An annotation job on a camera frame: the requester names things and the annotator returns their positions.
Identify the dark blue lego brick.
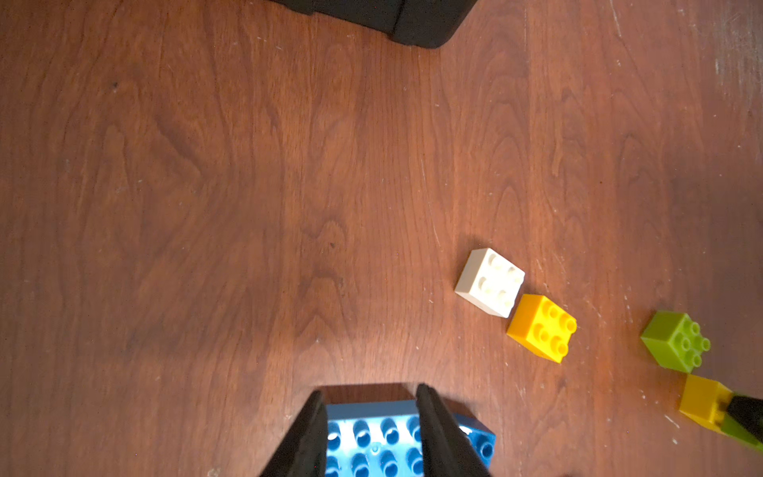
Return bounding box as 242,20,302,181
454,413,497,468

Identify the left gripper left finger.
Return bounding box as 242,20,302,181
260,390,328,477

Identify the yellow lego brick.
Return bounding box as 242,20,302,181
507,294,577,364
679,375,734,433

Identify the black grey toolbox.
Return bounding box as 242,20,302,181
278,0,476,49

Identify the green lego brick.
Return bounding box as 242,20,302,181
720,415,762,453
640,310,711,374

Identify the black lego brick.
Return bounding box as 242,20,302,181
726,395,762,442

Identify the light blue long lego brick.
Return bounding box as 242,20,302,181
325,401,424,477

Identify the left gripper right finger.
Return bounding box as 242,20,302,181
415,384,490,477

